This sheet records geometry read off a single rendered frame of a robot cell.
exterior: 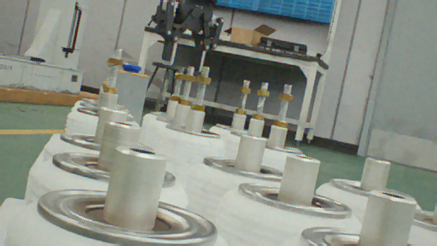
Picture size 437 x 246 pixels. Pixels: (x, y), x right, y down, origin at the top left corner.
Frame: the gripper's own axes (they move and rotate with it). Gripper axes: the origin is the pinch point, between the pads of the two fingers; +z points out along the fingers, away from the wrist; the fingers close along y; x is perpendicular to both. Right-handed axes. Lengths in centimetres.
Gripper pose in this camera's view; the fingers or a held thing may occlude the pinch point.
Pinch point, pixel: (183, 61)
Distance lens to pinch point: 104.4
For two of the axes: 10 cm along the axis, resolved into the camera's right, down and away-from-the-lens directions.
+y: -6.6, -1.0, -7.5
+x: 7.3, 1.9, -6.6
